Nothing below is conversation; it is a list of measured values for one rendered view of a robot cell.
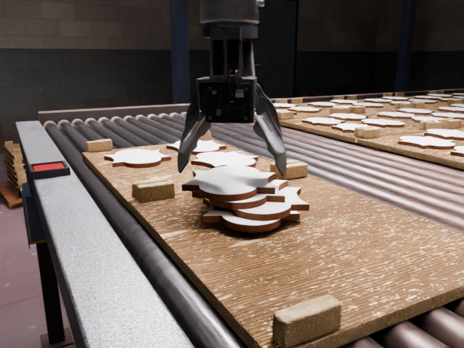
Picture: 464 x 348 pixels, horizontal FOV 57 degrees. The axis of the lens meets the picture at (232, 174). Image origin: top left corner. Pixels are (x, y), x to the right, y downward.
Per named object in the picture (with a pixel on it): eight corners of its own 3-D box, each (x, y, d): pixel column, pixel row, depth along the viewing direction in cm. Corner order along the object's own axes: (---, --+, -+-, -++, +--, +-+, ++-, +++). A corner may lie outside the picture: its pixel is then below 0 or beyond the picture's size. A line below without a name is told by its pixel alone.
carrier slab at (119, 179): (128, 210, 68) (128, 201, 67) (81, 158, 102) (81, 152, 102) (304, 181, 84) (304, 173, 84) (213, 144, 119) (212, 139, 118)
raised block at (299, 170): (282, 181, 78) (283, 166, 78) (277, 179, 80) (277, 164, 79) (308, 177, 81) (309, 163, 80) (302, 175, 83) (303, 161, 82)
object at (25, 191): (27, 257, 106) (17, 188, 101) (23, 237, 118) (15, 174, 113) (74, 248, 111) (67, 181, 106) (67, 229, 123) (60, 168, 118)
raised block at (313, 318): (283, 353, 33) (284, 322, 32) (270, 340, 35) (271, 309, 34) (342, 331, 36) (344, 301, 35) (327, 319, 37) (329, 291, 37)
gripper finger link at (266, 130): (282, 185, 56) (242, 128, 54) (282, 173, 61) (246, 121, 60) (302, 172, 55) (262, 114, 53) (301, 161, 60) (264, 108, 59)
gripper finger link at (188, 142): (154, 168, 57) (192, 112, 54) (166, 158, 63) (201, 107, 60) (172, 181, 57) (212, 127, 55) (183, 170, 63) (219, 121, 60)
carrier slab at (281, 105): (271, 123, 156) (272, 111, 155) (221, 111, 191) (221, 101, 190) (345, 117, 171) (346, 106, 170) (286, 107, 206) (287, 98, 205)
